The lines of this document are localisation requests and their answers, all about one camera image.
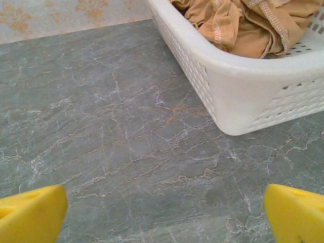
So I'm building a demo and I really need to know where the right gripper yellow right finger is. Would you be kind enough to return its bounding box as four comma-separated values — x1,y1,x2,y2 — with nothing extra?
263,184,324,243

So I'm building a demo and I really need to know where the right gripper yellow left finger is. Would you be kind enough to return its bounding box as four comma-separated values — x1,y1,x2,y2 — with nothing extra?
0,184,68,243

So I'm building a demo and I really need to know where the tan t-shirt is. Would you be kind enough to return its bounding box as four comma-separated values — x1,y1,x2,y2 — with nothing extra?
170,0,322,59

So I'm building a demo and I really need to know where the white perforated plastic basket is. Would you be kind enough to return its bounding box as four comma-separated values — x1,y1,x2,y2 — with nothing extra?
145,0,324,136

